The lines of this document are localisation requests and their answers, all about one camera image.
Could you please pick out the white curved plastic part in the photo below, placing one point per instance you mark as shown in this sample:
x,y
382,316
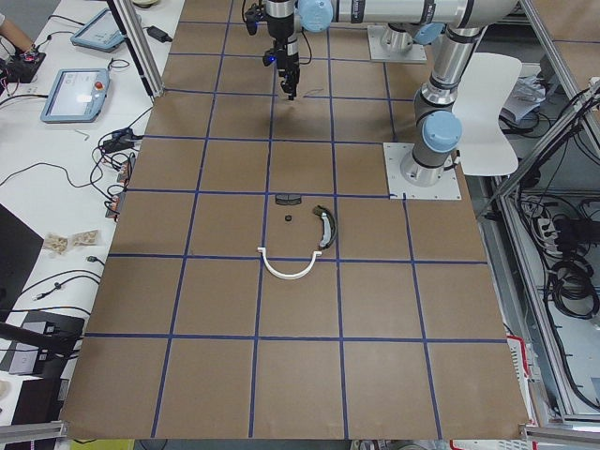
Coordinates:
x,y
288,270

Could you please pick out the far blue teach pendant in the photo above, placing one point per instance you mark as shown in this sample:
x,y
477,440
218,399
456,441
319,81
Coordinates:
x,y
100,33

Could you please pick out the blue teach pendant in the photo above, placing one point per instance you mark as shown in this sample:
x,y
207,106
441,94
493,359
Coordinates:
x,y
77,96
100,33

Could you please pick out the black power adapter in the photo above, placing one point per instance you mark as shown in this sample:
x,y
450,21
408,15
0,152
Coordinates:
x,y
158,34

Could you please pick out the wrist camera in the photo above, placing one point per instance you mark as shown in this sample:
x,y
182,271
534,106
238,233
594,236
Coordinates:
x,y
252,17
269,57

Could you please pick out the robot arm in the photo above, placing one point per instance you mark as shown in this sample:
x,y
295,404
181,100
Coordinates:
x,y
422,34
454,28

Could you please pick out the near blue teach pendant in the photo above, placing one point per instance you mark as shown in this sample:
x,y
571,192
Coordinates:
x,y
77,96

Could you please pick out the black brake pad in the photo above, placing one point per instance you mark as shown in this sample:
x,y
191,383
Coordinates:
x,y
288,199

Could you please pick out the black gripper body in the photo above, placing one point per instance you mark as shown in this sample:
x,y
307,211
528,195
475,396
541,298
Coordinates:
x,y
287,62
280,27

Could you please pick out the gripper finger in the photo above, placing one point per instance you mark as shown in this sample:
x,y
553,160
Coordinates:
x,y
289,87

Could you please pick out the white plastic chair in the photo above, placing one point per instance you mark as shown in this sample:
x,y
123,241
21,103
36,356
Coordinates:
x,y
486,84

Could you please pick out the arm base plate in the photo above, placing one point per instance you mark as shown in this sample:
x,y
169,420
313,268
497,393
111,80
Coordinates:
x,y
392,44
407,180

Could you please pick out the aluminium frame post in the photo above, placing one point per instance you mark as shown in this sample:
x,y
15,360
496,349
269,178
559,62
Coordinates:
x,y
131,29

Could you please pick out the olive brake shoe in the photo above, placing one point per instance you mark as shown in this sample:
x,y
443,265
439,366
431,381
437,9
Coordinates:
x,y
329,226

